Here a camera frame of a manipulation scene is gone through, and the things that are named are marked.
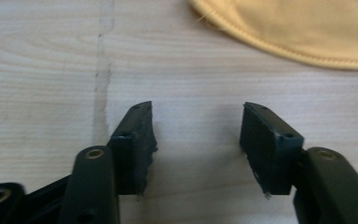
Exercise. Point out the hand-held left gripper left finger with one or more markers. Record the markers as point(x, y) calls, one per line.
point(130, 155)

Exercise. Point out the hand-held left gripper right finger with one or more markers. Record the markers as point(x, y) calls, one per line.
point(273, 155)

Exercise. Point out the yellow cloth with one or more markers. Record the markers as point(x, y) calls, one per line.
point(301, 25)

